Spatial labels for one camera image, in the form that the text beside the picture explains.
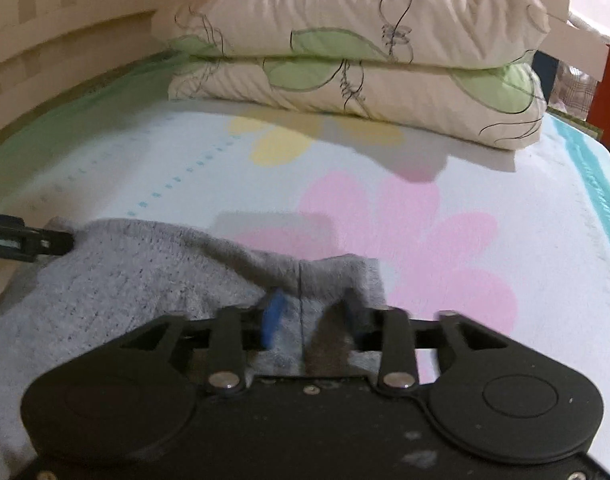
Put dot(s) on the floral pillow with orange trim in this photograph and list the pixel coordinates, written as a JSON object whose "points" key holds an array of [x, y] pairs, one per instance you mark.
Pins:
{"points": [[335, 10]]}

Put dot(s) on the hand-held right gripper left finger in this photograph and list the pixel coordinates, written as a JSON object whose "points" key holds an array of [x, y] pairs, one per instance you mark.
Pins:
{"points": [[274, 317]]}

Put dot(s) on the floral bed sheet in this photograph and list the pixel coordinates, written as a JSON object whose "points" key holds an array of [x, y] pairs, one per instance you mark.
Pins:
{"points": [[485, 200]]}

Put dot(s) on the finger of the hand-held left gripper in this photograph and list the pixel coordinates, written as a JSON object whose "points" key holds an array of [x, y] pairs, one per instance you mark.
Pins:
{"points": [[40, 242]]}

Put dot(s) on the grey pants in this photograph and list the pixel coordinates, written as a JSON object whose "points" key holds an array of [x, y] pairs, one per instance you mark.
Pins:
{"points": [[135, 285]]}

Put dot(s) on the brown wooden post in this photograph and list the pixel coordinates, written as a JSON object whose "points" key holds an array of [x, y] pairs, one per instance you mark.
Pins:
{"points": [[607, 100]]}

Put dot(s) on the white rail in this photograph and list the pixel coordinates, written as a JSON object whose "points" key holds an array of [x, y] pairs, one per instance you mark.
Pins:
{"points": [[587, 42]]}

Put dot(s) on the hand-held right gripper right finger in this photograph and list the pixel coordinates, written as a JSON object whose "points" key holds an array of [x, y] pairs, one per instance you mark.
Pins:
{"points": [[352, 317]]}

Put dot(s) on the plaid cloth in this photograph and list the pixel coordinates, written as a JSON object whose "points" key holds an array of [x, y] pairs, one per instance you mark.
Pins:
{"points": [[577, 90]]}

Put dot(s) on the cream floral pillow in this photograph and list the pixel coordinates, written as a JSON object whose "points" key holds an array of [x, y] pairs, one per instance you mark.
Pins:
{"points": [[385, 90]]}

